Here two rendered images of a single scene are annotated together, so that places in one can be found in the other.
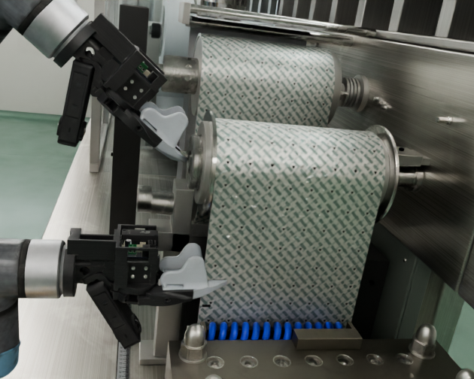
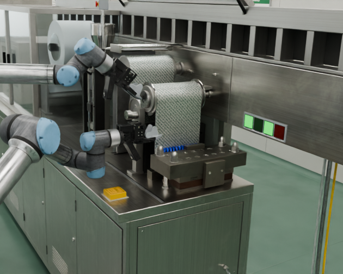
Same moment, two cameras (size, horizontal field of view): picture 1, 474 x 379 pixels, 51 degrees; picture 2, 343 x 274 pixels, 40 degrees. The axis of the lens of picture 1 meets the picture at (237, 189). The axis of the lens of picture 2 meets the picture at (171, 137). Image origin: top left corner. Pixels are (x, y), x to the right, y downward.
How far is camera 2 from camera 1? 140 cm
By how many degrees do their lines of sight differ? 19
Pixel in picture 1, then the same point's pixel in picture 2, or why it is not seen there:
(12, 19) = (95, 63)
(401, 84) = (197, 64)
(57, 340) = not seen: hidden behind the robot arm
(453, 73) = (213, 60)
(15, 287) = (109, 142)
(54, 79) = not seen: outside the picture
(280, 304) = (177, 140)
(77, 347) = (106, 176)
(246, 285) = (167, 135)
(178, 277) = (150, 134)
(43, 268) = (116, 135)
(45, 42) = (104, 69)
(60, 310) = not seen: hidden behind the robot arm
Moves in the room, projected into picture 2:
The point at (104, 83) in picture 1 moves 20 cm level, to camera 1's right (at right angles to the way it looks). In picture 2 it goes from (120, 78) to (166, 78)
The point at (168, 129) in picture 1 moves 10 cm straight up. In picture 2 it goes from (137, 89) to (138, 66)
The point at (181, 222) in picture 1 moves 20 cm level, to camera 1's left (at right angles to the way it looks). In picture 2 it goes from (141, 120) to (96, 122)
